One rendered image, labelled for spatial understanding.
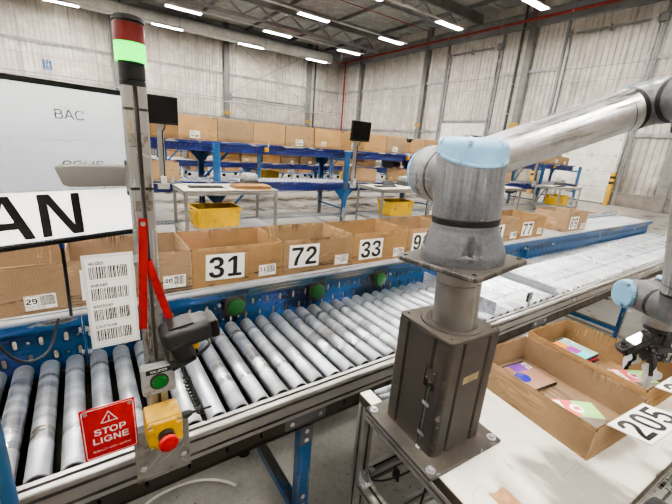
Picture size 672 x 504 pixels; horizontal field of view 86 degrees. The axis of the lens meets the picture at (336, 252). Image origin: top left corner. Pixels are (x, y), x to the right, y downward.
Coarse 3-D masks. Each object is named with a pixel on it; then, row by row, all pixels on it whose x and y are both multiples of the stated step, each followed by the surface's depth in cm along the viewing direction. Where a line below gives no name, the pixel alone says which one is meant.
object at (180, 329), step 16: (176, 320) 78; (192, 320) 78; (208, 320) 79; (160, 336) 75; (176, 336) 75; (192, 336) 77; (208, 336) 79; (176, 352) 77; (192, 352) 80; (176, 368) 78
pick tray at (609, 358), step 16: (544, 336) 145; (560, 336) 151; (576, 336) 149; (592, 336) 144; (608, 336) 139; (608, 352) 139; (592, 368) 119; (608, 368) 133; (640, 368) 131; (624, 384) 111; (656, 400) 113
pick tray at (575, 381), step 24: (528, 336) 134; (504, 360) 131; (528, 360) 134; (552, 360) 126; (504, 384) 111; (576, 384) 119; (600, 384) 113; (528, 408) 105; (552, 408) 99; (600, 408) 111; (624, 408) 108; (552, 432) 99; (576, 432) 94; (600, 432) 90
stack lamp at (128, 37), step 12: (120, 24) 61; (132, 24) 61; (120, 36) 61; (132, 36) 62; (144, 36) 64; (120, 48) 62; (132, 48) 62; (144, 48) 64; (132, 60) 63; (144, 60) 64
